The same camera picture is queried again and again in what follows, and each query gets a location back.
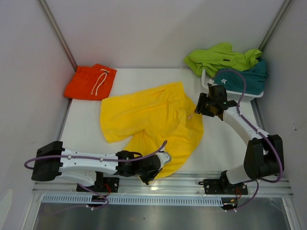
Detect yellow shorts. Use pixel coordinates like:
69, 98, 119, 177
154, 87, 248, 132
100, 82, 204, 178

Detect orange shorts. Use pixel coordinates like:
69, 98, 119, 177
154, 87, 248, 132
63, 64, 117, 101

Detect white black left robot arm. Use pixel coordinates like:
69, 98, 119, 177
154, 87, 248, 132
24, 141, 171, 192

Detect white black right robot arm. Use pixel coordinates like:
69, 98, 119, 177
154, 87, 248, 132
195, 85, 284, 194

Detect teal shorts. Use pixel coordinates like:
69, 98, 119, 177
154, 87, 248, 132
213, 58, 268, 95

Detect lime green shorts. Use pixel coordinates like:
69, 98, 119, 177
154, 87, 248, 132
184, 42, 262, 77

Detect white plastic laundry basket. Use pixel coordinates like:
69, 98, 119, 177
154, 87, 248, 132
201, 70, 264, 102

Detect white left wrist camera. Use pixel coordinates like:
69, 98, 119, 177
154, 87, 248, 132
156, 151, 172, 170

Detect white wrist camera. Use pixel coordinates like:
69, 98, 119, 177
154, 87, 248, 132
207, 79, 215, 87
156, 151, 172, 170

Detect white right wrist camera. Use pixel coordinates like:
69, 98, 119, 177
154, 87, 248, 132
207, 79, 215, 87

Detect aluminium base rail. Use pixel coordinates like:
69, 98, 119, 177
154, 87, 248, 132
32, 172, 294, 198

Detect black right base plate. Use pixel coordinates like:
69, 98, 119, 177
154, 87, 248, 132
199, 179, 248, 195

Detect white slotted cable duct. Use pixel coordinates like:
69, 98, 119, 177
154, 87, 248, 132
42, 195, 223, 207

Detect right aluminium frame post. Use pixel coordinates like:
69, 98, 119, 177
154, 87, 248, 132
258, 0, 294, 52

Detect aluminium frame post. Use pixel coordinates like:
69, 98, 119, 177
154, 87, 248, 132
36, 0, 77, 71
258, 0, 294, 52

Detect left aluminium frame post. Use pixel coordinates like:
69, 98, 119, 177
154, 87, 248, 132
36, 0, 77, 71

